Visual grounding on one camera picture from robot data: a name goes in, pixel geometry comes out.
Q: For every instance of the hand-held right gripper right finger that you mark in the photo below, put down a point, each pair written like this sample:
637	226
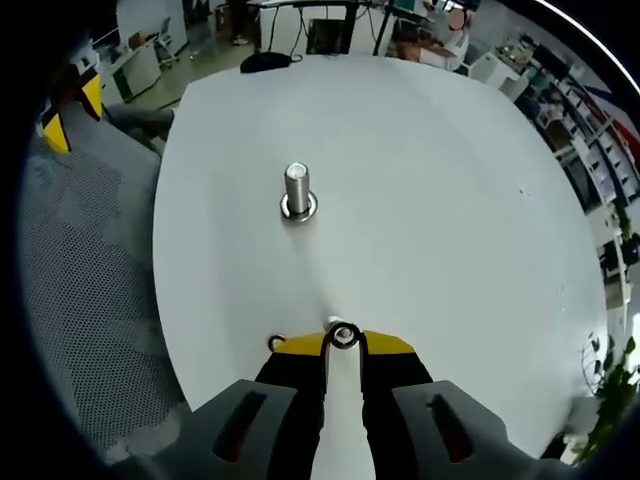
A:
400	380

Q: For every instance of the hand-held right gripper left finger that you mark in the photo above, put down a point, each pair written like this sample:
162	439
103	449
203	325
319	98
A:
285	385

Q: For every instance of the thick threaded steel stud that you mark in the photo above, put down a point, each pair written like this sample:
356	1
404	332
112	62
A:
298	187

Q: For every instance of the white low cabinet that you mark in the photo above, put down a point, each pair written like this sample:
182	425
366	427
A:
135	70

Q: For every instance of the grey chair armrest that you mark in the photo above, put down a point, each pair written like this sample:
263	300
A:
140	120

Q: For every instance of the light grey office chair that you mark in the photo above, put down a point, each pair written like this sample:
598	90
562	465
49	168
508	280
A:
170	45

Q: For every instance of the grey mesh chair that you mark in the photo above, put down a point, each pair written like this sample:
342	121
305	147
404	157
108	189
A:
90	275

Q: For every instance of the black computer mouse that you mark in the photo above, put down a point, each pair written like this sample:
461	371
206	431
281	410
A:
267	62

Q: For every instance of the green potted plant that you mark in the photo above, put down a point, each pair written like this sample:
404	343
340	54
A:
617	380

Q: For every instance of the white side desk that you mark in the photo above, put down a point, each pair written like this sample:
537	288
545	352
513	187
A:
350	12

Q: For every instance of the small green desk plant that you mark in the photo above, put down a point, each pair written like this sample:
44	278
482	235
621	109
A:
627	225

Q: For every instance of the white storage shelf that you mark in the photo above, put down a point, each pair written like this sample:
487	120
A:
595	150

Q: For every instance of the curved ceiling light strip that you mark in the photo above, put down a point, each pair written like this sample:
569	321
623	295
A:
616	61

